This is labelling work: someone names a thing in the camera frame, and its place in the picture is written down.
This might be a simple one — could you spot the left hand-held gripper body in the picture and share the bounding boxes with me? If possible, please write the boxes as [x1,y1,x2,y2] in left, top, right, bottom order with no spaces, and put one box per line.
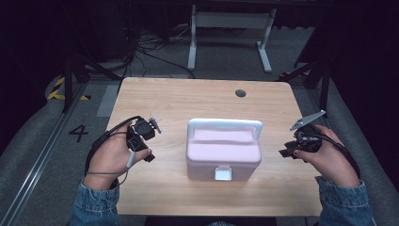
[126,115,163,153]

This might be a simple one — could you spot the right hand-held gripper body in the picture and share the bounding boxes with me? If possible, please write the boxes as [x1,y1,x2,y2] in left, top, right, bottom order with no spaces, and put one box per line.
[289,109,327,153]

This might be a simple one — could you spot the pink box with white handle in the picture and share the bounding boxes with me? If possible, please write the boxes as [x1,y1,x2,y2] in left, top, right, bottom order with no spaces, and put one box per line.
[185,118,264,183]

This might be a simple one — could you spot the person's right hand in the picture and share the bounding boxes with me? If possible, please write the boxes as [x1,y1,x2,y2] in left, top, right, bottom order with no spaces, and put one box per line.
[293,124,361,188]

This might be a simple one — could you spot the person's left hand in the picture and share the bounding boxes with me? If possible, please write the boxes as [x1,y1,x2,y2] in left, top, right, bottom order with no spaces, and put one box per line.
[83,121,153,191]

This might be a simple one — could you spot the black metal stand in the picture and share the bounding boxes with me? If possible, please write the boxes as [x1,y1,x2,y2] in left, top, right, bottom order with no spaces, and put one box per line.
[278,56,332,111]
[60,51,122,114]

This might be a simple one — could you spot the yellow black floor tape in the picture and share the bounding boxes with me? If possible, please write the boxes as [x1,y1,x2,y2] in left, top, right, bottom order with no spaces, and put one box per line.
[46,76,92,102]

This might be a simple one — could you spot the grey left gripper cable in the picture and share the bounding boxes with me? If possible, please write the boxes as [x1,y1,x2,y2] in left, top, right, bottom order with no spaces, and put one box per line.
[85,152,136,186]

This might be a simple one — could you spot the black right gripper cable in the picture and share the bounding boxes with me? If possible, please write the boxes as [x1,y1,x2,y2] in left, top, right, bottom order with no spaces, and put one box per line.
[299,133,361,177]

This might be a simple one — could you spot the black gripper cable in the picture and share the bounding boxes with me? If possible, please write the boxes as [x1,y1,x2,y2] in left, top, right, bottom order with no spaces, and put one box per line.
[84,115,143,175]
[299,133,361,177]

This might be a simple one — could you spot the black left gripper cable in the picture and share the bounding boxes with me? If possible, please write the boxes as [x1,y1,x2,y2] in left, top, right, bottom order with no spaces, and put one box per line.
[84,115,143,175]

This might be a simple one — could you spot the bundle of black floor cables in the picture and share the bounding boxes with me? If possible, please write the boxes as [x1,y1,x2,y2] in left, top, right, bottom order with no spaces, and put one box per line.
[123,26,196,80]

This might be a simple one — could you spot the metal floor rail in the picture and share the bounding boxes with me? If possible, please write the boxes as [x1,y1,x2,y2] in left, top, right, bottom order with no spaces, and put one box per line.
[0,82,89,226]

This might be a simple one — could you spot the white metal desk frame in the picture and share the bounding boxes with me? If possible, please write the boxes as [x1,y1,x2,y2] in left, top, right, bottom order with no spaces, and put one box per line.
[186,4,278,74]

